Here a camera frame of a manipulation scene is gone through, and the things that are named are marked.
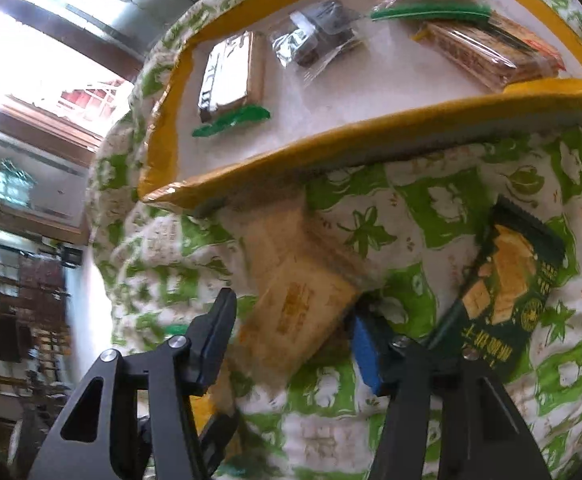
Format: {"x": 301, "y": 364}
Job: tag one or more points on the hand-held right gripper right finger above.
{"x": 366, "y": 355}

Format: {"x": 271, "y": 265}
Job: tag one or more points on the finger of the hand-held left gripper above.
{"x": 218, "y": 435}

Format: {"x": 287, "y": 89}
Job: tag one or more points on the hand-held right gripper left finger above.
{"x": 216, "y": 340}

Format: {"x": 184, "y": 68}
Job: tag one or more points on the pale yellow cracker packet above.
{"x": 301, "y": 295}

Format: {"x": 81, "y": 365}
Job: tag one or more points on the yellow-rimmed white box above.
{"x": 321, "y": 105}

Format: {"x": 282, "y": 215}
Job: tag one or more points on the red-ended cracker packet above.
{"x": 486, "y": 52}

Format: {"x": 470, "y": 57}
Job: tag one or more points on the clear packet of dark snacks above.
{"x": 316, "y": 30}

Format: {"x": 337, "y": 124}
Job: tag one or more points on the dark green cracker packet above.
{"x": 511, "y": 280}

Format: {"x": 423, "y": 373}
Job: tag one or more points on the green and white printed blanket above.
{"x": 421, "y": 200}

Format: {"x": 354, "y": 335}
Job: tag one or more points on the bright window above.
{"x": 56, "y": 60}

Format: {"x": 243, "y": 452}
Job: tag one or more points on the dark wooden wall shelf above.
{"x": 21, "y": 320}

